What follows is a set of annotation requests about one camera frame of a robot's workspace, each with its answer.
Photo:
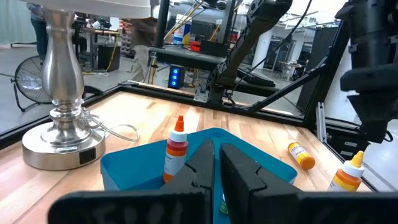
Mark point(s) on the person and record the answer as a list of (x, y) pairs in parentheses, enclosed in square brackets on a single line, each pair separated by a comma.
[(38, 31), (141, 46)]

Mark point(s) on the black stand pole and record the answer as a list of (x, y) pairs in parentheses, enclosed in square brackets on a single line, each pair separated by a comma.
[(162, 21)]

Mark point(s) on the silver mounting bracket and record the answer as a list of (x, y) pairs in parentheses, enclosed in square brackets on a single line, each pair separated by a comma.
[(200, 95)]

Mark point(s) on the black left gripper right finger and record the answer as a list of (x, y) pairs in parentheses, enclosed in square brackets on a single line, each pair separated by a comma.
[(236, 177)]

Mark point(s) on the orange-red food coloring bottle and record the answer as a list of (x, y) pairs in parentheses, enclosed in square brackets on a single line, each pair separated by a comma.
[(175, 149)]

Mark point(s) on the black floor fan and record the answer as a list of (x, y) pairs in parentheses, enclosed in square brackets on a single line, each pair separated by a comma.
[(29, 81)]

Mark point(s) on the blue plastic tray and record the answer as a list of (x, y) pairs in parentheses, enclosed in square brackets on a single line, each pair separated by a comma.
[(140, 168)]

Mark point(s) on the grey side table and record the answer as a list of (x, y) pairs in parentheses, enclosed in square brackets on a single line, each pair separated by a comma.
[(186, 57)]

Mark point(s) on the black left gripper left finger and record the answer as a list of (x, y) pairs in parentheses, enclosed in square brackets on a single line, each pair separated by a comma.
[(199, 174)]

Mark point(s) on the white shade silver table lamp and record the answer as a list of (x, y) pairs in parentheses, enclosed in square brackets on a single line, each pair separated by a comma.
[(62, 77)]

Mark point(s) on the yellow food coloring bottle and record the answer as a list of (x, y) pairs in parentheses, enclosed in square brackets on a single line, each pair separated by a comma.
[(346, 177), (303, 157)]

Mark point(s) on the black computer blue light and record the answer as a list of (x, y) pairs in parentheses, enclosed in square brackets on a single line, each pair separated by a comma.
[(175, 76)]

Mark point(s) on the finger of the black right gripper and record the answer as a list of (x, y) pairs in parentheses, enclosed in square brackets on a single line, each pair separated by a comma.
[(382, 118), (362, 109)]

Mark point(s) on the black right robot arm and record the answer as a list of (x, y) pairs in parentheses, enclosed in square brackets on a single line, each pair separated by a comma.
[(255, 34)]

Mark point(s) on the green food coloring bottle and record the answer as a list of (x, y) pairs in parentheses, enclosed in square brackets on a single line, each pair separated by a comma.
[(224, 208)]

